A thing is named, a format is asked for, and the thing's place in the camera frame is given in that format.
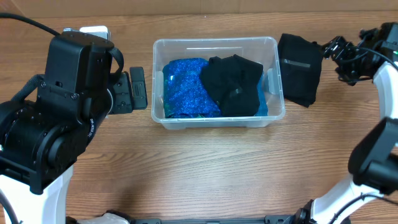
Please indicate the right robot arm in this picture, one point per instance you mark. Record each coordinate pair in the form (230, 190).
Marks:
(372, 167)

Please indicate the small black cloth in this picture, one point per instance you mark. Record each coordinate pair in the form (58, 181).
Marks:
(211, 78)

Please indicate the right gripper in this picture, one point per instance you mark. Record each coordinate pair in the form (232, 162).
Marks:
(348, 48)

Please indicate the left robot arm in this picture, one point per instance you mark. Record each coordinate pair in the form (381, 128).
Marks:
(54, 117)

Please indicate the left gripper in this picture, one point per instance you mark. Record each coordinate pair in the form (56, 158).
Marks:
(125, 93)

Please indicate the clear plastic storage bin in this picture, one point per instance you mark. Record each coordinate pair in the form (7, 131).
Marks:
(262, 50)

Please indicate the blue jeans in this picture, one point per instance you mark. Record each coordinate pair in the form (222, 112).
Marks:
(263, 109)

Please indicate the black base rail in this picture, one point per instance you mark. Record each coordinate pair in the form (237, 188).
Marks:
(268, 219)

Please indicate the blue sparkly cloth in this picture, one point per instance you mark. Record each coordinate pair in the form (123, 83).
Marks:
(184, 94)

